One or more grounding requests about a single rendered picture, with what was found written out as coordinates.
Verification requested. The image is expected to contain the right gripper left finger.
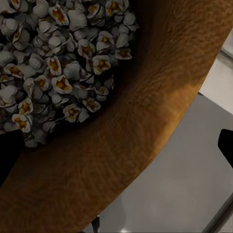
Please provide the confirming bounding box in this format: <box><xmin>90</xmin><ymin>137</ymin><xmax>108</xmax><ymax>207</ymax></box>
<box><xmin>0</xmin><ymin>129</ymin><xmax>26</xmax><ymax>187</ymax></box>

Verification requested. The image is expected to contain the popcorn bag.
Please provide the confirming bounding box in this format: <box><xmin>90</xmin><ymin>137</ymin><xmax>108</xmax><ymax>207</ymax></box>
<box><xmin>0</xmin><ymin>0</ymin><xmax>233</xmax><ymax>233</ymax></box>

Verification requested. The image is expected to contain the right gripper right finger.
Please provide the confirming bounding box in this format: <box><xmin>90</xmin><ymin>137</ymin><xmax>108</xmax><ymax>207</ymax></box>
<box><xmin>218</xmin><ymin>129</ymin><xmax>233</xmax><ymax>168</ymax></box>

